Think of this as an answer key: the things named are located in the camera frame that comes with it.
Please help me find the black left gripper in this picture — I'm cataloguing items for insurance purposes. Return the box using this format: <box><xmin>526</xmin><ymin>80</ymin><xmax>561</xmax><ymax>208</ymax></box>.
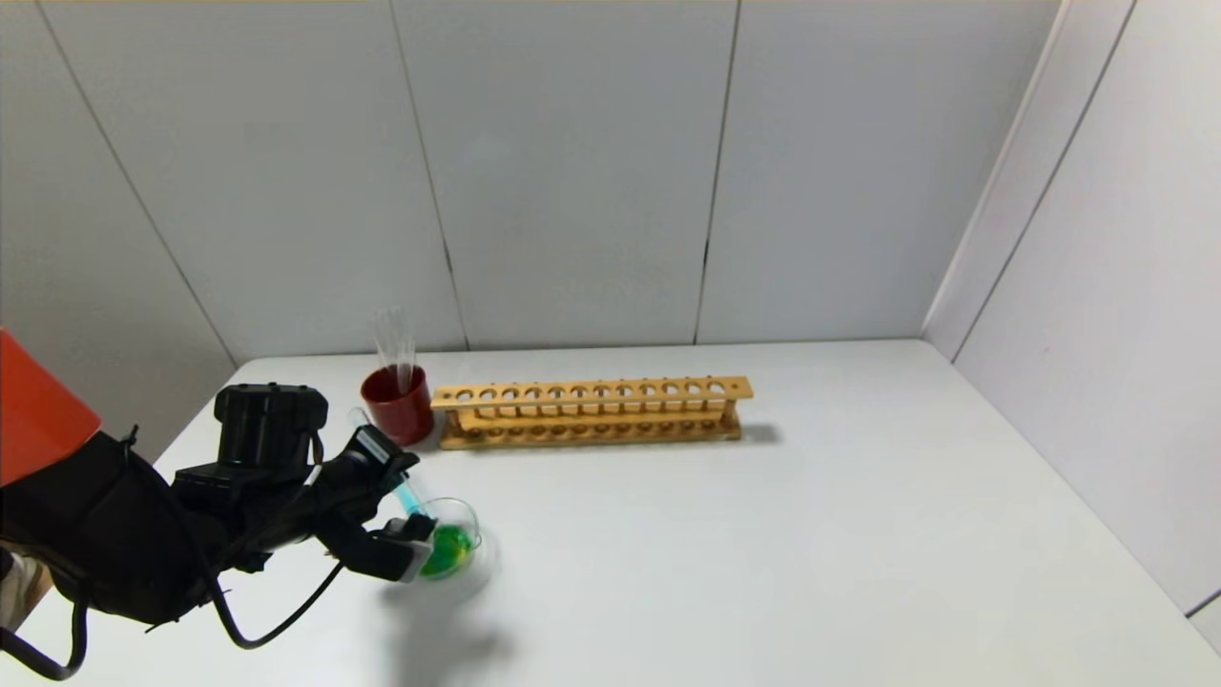
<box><xmin>308</xmin><ymin>425</ymin><xmax>421</xmax><ymax>518</ymax></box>

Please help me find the blue pigment test tube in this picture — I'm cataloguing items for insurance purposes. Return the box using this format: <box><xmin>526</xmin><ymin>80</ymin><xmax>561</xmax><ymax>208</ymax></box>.
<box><xmin>347</xmin><ymin>407</ymin><xmax>432</xmax><ymax>522</ymax></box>

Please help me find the wooden test tube rack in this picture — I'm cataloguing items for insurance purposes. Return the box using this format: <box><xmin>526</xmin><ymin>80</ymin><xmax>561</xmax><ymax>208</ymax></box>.
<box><xmin>429</xmin><ymin>375</ymin><xmax>755</xmax><ymax>451</ymax></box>

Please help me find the red plastic cup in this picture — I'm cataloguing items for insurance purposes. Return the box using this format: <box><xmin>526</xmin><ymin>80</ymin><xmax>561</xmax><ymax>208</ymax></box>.
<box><xmin>360</xmin><ymin>364</ymin><xmax>436</xmax><ymax>448</ymax></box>

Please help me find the clear glass beaker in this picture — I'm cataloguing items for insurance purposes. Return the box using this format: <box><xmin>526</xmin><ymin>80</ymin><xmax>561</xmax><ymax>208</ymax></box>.
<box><xmin>408</xmin><ymin>496</ymin><xmax>501</xmax><ymax>604</ymax></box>

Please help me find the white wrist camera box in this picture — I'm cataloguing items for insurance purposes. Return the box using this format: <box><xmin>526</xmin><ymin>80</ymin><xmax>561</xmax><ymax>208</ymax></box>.
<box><xmin>385</xmin><ymin>536</ymin><xmax>437</xmax><ymax>584</ymax></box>

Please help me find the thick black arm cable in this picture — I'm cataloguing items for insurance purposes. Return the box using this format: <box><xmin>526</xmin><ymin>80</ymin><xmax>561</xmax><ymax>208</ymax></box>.
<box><xmin>212</xmin><ymin>561</ymin><xmax>346</xmax><ymax>651</ymax></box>

